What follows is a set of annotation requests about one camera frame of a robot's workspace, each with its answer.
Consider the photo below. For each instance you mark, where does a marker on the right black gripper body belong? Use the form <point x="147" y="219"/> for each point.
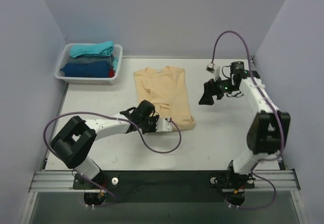
<point x="213" y="88"/>

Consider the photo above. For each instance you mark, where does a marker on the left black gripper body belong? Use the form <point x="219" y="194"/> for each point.
<point x="154" y="123"/>

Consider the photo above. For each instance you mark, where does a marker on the cream yellow t shirt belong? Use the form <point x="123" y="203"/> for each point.
<point x="166" y="89"/>

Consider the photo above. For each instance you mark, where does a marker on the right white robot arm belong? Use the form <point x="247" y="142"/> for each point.
<point x="267" y="135"/>

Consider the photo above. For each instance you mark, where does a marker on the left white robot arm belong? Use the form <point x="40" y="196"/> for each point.
<point x="74" y="141"/>

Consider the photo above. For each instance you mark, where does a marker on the red folded t shirt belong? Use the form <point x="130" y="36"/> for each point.
<point x="111" y="73"/>

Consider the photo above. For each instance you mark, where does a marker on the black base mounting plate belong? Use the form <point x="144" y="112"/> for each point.
<point x="168" y="186"/>

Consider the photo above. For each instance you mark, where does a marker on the grey folded t shirt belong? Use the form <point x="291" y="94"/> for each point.
<point x="88" y="60"/>

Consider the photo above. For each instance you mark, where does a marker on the dark blue folded t shirt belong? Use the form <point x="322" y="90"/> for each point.
<point x="93" y="70"/>

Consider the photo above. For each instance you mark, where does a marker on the white plastic basket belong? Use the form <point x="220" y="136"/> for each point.
<point x="62" y="60"/>

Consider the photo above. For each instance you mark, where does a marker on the teal folded t shirt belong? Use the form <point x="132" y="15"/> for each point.
<point x="96" y="50"/>

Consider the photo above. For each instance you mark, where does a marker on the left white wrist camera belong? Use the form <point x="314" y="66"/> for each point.
<point x="164" y="125"/>

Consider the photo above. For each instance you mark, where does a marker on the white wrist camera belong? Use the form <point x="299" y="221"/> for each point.
<point x="215" y="70"/>
<point x="164" y="125"/>

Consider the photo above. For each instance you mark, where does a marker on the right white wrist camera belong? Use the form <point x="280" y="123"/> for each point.
<point x="215" y="70"/>

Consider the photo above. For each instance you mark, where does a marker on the aluminium front rail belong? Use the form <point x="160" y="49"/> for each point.
<point x="63" y="181"/>

